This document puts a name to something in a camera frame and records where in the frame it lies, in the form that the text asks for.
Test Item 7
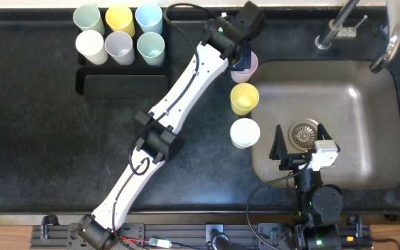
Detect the blue cup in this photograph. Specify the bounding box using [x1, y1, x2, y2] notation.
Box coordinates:
[134, 3, 164, 35]

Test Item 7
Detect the steel tap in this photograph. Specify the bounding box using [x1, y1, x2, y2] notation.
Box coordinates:
[314, 0, 400, 74]

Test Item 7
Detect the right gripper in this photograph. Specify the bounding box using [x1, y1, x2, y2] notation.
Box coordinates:
[268, 122, 342, 172]

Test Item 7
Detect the green cup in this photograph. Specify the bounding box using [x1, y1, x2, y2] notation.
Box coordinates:
[72, 3, 106, 36]
[136, 31, 166, 67]

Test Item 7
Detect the mounting rail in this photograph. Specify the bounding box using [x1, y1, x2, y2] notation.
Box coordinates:
[29, 214, 400, 250]

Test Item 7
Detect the pink cup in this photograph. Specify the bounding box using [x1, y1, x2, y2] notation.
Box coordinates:
[230, 51, 260, 84]

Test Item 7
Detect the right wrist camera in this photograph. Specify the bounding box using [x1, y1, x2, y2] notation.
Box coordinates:
[309, 139, 340, 172]

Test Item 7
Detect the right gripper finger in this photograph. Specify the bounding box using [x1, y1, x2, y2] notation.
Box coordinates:
[235, 51, 253, 72]

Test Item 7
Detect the black tray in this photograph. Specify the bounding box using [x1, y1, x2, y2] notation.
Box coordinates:
[74, 6, 172, 97]

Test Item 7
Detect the black cable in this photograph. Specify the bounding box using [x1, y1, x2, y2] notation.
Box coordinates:
[244, 158, 314, 250]
[128, 2, 222, 176]

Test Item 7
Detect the white cup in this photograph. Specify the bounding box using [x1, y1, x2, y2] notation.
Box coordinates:
[74, 29, 109, 66]
[229, 117, 261, 150]

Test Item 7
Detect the yellow cup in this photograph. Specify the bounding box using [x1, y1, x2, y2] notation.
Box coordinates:
[230, 82, 260, 117]
[104, 4, 136, 38]

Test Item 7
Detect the steel sink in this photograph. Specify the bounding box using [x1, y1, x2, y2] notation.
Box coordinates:
[249, 60, 400, 190]

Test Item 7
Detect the grey cup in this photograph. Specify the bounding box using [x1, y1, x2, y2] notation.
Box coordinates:
[103, 31, 135, 66]

